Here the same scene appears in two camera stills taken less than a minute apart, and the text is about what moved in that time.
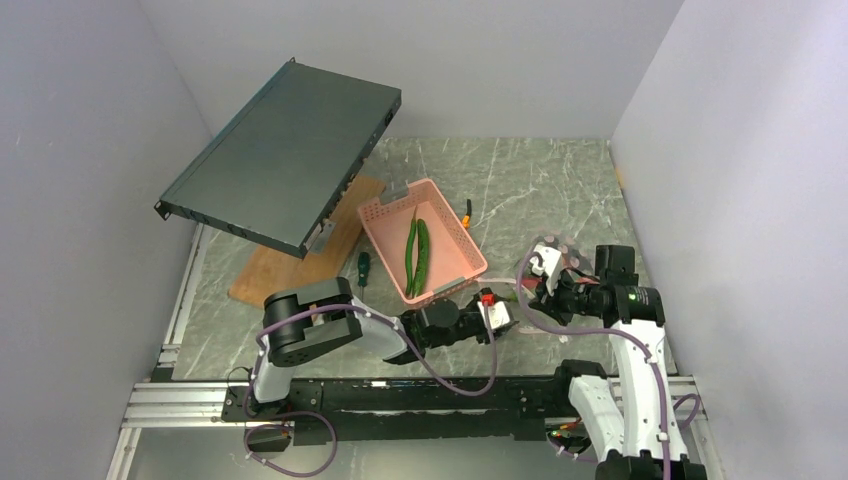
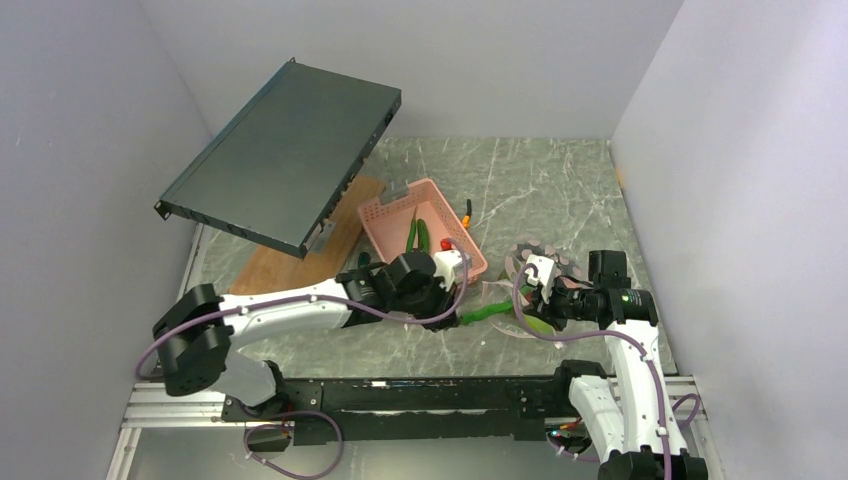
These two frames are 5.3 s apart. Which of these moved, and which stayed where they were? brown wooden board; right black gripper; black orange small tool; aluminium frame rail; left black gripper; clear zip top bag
Moved: clear zip top bag; left black gripper
Stayed: black orange small tool; brown wooden board; aluminium frame rail; right black gripper
